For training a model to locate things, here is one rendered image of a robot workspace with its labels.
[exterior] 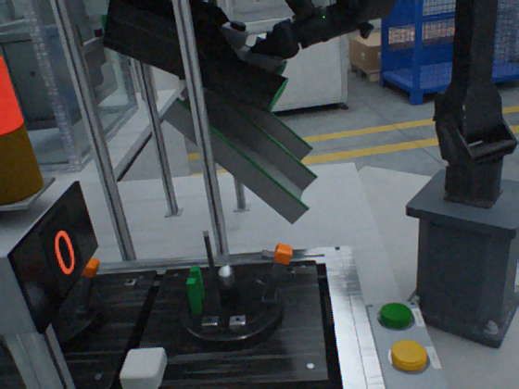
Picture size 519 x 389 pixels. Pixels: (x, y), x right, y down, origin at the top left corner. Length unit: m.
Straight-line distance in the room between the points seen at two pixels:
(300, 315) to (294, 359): 0.08
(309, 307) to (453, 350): 0.23
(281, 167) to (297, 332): 0.38
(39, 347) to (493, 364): 0.59
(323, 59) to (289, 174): 3.79
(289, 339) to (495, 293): 0.31
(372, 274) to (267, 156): 0.29
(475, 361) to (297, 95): 4.08
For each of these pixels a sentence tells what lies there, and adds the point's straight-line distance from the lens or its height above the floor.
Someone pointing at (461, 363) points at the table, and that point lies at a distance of 0.78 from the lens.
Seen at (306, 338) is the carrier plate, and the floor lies 0.97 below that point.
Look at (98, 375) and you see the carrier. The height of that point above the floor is 0.97.
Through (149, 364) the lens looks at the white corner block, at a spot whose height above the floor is 0.99.
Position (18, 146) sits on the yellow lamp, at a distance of 0.39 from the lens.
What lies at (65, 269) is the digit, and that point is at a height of 1.19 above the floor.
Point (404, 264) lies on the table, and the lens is 0.96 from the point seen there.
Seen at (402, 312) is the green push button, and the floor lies 0.97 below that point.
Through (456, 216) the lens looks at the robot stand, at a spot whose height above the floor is 1.06.
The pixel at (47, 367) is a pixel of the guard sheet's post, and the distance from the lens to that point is 0.50.
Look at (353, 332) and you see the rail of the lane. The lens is 0.67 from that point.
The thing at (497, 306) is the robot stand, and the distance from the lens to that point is 0.80.
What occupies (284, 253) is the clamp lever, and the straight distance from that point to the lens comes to 0.61.
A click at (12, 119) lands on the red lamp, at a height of 1.32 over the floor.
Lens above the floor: 1.40
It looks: 26 degrees down
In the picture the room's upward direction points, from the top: 7 degrees counter-clockwise
